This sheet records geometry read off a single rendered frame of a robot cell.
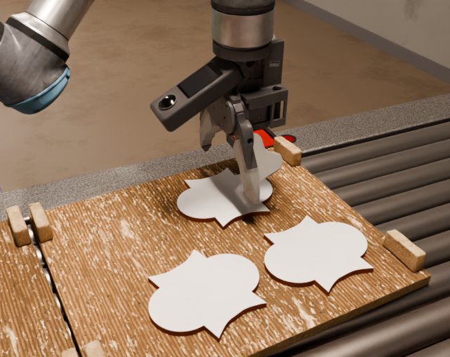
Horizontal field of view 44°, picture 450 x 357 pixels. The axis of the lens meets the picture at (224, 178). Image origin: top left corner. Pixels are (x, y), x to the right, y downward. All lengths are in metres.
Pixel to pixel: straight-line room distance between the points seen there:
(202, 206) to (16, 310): 0.28
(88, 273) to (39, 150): 2.19
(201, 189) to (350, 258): 0.24
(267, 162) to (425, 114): 0.49
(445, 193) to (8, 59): 0.72
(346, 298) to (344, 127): 0.46
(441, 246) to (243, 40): 0.38
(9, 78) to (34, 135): 2.04
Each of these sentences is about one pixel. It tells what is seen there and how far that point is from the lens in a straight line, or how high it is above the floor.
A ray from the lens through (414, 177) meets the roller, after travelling 0.94.
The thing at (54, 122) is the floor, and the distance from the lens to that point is 3.11.
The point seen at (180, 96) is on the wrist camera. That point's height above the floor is 1.12.
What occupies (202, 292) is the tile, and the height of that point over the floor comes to 0.94.
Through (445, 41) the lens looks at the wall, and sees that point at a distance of 3.69.
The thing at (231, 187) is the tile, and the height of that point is 0.94.
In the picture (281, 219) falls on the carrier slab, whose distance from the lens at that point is 0.77.
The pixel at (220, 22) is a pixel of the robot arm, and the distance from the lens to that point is 0.66.
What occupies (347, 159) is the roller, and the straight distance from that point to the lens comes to 0.97.
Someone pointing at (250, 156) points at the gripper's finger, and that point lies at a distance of 0.70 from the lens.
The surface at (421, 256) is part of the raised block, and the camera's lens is 0.72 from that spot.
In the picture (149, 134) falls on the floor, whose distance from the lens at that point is 2.90.
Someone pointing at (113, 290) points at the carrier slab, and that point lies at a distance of 0.68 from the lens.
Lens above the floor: 1.41
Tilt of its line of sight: 34 degrees down
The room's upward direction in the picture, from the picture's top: straight up
